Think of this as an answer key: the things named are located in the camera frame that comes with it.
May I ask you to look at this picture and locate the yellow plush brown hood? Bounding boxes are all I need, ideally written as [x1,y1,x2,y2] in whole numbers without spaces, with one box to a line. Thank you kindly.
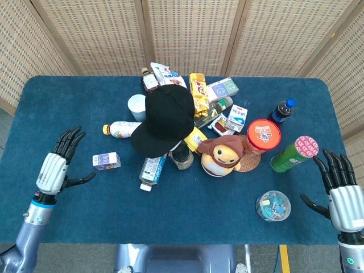
[196,135,245,175]

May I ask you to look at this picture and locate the clear tub of clips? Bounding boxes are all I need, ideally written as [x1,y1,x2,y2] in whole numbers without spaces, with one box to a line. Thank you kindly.
[255,190,292,222]

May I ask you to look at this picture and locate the black flat packet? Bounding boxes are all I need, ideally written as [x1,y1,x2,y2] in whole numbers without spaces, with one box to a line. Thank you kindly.
[194,109,224,129]

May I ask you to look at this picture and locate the rattan folding screen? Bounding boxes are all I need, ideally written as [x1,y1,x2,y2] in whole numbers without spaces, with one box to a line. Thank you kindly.
[0,0,364,140]

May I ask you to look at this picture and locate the red instant noodle cup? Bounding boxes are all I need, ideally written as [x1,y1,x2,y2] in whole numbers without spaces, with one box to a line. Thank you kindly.
[245,118,282,156]

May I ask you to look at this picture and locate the purple juice carton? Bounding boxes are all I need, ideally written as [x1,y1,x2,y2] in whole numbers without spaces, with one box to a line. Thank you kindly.
[92,151,121,171]

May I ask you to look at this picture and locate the white snack bag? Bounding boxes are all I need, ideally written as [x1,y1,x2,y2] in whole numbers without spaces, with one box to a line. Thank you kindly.
[150,61,187,89]

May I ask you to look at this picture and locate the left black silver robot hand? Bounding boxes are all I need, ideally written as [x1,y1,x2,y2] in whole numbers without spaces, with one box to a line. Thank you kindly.
[36,127,97,196]

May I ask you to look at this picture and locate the small red white packet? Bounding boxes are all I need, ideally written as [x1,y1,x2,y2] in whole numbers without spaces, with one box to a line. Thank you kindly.
[207,116,235,135]

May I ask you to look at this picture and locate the green chips can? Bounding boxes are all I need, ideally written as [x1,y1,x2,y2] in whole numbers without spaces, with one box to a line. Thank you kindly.
[270,135,319,173]

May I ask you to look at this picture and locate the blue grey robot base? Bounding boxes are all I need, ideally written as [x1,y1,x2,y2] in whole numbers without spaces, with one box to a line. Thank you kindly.
[115,243,251,273]

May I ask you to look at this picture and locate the glass jar black lid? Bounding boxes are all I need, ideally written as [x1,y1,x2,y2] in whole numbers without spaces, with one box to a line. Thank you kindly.
[169,142,195,171]

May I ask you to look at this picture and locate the cola bottle blue cap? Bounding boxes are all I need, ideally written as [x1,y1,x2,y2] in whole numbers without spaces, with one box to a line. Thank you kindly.
[267,98,297,125]

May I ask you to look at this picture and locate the small white juice carton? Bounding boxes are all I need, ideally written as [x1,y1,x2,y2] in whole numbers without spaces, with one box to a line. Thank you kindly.
[226,104,249,133]

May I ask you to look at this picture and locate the green lid glass bottle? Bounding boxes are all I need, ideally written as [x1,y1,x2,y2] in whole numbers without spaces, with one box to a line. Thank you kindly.
[213,96,234,113]

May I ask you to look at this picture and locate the blue label water bottle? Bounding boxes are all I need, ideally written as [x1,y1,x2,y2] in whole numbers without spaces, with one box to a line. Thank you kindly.
[139,153,168,192]

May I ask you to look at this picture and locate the light blue mug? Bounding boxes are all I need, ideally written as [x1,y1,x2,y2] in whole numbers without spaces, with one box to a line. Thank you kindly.
[127,94,147,122]

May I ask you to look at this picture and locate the gold snack bag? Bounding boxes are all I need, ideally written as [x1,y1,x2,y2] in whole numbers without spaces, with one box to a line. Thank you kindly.
[189,73,213,118]

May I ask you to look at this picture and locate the blue table cloth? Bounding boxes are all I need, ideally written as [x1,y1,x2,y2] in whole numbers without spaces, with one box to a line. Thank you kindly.
[0,75,349,246]

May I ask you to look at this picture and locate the black baseball cap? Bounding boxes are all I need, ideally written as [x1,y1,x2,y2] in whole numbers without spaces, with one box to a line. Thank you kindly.
[130,84,197,157]

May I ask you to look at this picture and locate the white peach drink bottle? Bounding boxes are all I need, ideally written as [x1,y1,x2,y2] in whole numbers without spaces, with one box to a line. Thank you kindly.
[102,121,143,139]

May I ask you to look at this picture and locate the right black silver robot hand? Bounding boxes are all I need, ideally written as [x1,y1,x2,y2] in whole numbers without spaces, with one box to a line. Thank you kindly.
[300,149,364,233]

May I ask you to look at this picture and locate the dark drink bottle brown cap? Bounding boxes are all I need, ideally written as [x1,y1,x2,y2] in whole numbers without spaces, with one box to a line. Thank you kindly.
[141,67,160,92]

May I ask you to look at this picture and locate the white box pastel squares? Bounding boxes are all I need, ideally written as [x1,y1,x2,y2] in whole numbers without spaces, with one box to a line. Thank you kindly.
[206,77,239,104]

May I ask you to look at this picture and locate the yellow box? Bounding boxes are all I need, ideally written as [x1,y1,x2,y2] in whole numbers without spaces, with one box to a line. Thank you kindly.
[184,127,209,151]

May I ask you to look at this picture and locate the round rattan coaster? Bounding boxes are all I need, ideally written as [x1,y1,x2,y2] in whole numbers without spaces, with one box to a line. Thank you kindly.
[234,135,262,173]

